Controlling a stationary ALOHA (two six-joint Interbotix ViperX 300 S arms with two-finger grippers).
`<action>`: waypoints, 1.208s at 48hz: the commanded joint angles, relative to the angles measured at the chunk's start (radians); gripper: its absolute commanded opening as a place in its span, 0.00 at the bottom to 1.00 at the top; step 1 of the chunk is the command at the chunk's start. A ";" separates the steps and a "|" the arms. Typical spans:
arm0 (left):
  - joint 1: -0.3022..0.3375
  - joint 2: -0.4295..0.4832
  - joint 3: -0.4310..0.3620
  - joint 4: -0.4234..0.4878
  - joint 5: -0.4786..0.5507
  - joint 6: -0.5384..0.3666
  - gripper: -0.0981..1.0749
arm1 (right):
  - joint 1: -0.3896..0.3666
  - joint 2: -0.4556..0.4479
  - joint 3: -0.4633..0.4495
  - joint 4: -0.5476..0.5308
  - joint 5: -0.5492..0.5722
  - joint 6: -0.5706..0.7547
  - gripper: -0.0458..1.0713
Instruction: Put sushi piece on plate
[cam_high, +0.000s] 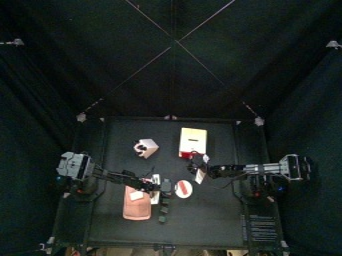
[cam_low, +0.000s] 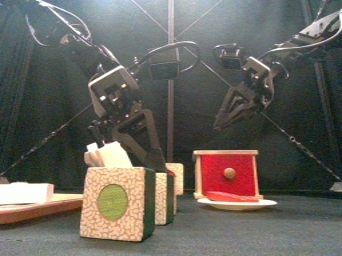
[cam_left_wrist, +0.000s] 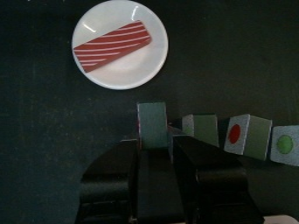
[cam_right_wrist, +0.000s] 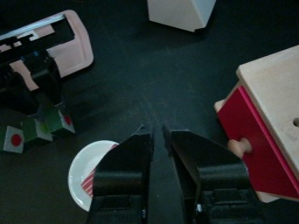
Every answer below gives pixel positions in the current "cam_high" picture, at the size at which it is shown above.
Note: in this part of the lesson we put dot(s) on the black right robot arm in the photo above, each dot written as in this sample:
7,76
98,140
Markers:
268,168

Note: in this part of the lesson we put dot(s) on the cream box red edge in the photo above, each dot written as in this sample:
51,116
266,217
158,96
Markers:
193,142

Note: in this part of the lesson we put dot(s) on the red toy sushi piece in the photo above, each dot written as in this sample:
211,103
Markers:
182,188

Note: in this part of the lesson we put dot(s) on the white round plate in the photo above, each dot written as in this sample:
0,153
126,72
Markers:
187,191

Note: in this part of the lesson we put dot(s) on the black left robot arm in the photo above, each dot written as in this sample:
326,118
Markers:
80,166

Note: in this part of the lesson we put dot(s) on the grey frame corner bracket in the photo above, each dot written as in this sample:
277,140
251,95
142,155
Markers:
169,117
285,247
333,44
47,246
80,117
16,42
260,121

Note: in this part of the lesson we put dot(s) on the white toy sushi piece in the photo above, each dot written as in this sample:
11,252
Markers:
137,195

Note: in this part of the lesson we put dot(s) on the pink rectangular tray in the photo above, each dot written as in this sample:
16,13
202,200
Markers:
137,208

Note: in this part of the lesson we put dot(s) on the dark green toy sushi roll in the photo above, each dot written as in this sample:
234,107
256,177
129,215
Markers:
165,210
165,201
162,219

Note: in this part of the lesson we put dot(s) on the white cube box pink marks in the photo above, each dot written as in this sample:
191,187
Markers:
146,148

